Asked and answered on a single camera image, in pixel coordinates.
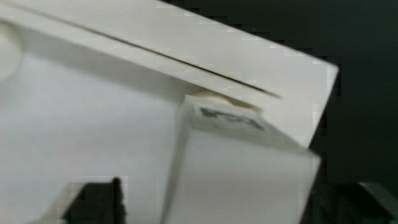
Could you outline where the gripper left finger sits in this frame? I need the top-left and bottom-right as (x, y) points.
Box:
(61, 177), (125, 224)

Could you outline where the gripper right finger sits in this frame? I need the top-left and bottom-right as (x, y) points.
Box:
(333, 182), (398, 224)

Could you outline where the white table leg with tag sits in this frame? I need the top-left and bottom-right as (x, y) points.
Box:
(159, 95), (319, 224)

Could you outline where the white square tabletop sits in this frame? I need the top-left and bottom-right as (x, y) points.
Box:
(0, 0), (337, 224)

